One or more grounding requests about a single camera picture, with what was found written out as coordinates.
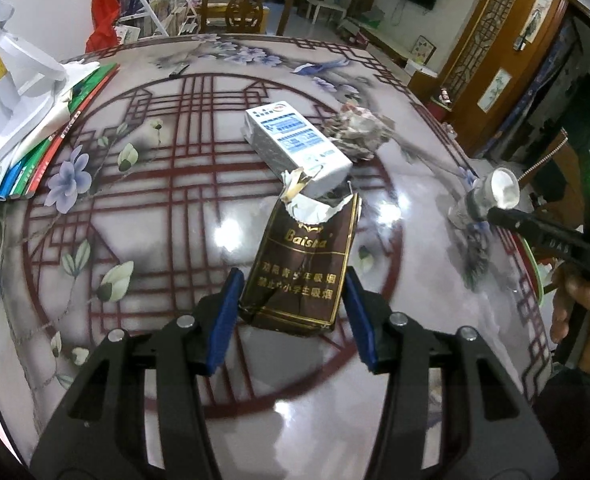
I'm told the wooden lattice partition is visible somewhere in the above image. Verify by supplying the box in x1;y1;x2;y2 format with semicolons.
437;0;580;156

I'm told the green rimmed bowl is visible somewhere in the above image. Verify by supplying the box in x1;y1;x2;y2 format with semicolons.
517;232;550;308

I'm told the red cloth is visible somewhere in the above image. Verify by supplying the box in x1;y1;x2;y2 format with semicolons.
85;0;146;53

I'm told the framed colourful picture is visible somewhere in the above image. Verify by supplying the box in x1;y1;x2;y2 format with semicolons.
412;35;436;66

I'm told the white plastic stand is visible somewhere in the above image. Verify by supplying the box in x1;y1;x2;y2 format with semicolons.
0;2;100;111

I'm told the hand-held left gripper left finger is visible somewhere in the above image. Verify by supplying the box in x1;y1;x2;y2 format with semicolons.
30;267;246;480

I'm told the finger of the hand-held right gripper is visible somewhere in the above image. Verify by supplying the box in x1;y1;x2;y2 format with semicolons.
486;206;554;254

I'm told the stack of colourful books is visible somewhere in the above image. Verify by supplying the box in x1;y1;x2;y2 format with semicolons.
0;62;120;201

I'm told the crumpled silver wrapper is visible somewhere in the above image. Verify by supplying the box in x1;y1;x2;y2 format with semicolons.
323;105;396;161

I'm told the low white TV cabinet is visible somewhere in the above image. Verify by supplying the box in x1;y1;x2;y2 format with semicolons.
337;17;410;68

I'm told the white and blue carton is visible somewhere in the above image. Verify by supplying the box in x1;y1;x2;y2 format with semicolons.
242;102;353;200

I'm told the person's right forearm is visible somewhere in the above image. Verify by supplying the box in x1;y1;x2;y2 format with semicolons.
532;362;590;466

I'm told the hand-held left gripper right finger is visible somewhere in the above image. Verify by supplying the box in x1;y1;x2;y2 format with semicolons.
344;265;558;480

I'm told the small white table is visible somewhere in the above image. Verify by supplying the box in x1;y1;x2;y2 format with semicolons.
305;0;348;25

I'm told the brown cigarette pack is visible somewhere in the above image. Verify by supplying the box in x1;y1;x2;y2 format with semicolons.
238;167;363;337

